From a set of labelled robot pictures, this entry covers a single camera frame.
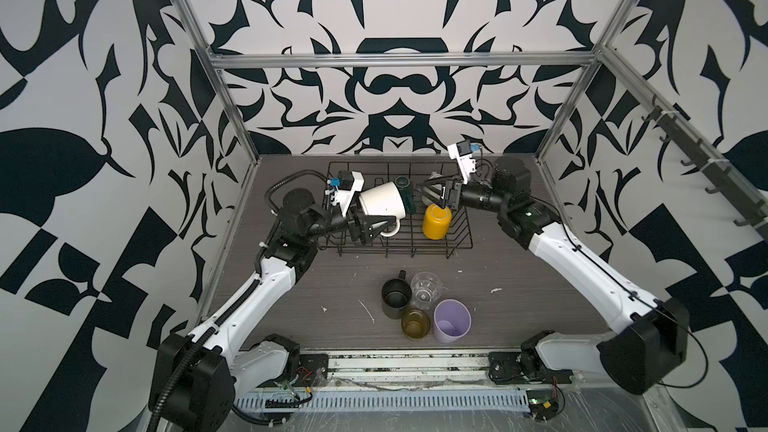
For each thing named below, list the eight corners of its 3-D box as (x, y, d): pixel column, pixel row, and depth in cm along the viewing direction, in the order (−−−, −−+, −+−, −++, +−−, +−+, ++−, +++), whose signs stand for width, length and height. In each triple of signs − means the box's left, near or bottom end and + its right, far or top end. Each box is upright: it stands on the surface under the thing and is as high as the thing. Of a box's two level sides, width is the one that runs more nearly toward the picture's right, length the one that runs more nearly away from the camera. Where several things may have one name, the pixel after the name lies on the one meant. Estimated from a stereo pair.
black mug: (381, 319, 84) (381, 308, 76) (381, 280, 91) (381, 266, 84) (410, 319, 84) (412, 308, 76) (408, 280, 91) (410, 266, 84)
